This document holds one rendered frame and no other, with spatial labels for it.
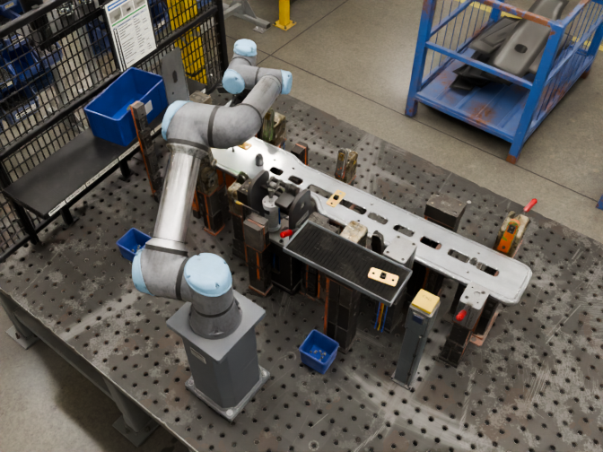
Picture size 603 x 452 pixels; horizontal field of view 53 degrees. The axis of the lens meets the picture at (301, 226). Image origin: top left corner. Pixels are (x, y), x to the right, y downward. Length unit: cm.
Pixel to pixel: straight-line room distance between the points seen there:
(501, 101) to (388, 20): 141
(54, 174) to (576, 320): 198
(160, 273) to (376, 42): 357
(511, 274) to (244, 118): 101
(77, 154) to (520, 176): 260
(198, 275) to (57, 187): 91
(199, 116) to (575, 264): 161
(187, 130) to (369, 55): 321
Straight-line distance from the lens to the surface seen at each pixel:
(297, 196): 196
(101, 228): 264
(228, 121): 167
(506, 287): 207
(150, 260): 166
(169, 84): 241
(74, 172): 241
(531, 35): 426
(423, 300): 177
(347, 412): 209
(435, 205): 220
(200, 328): 174
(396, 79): 455
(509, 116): 411
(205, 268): 161
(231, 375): 189
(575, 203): 392
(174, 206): 167
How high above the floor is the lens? 260
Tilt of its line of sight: 49 degrees down
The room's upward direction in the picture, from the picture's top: straight up
